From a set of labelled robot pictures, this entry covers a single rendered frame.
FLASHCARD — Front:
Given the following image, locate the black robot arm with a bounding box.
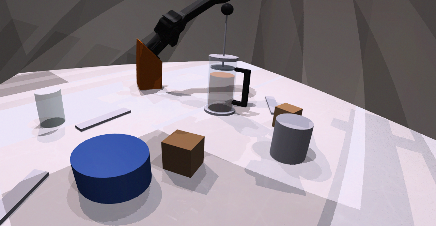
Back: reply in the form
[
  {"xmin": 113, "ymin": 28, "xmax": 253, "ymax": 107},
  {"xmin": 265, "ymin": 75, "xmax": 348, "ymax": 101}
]
[{"xmin": 143, "ymin": 0, "xmax": 230, "ymax": 59}]

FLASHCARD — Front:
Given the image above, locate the glass french press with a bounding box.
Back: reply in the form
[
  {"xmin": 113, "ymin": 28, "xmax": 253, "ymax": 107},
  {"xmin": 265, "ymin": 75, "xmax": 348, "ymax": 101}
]
[{"xmin": 204, "ymin": 3, "xmax": 251, "ymax": 116}]

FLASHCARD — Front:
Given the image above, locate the blue cylinder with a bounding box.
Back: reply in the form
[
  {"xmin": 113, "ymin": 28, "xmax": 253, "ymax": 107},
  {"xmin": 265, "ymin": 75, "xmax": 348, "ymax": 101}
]
[{"xmin": 70, "ymin": 134, "xmax": 152, "ymax": 204}]

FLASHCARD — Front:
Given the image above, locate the grey flat bar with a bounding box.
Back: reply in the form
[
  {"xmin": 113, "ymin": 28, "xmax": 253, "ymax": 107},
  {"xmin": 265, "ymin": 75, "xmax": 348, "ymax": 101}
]
[
  {"xmin": 0, "ymin": 169, "xmax": 49, "ymax": 225},
  {"xmin": 75, "ymin": 108, "xmax": 131, "ymax": 132},
  {"xmin": 265, "ymin": 96, "xmax": 278, "ymax": 115}
]

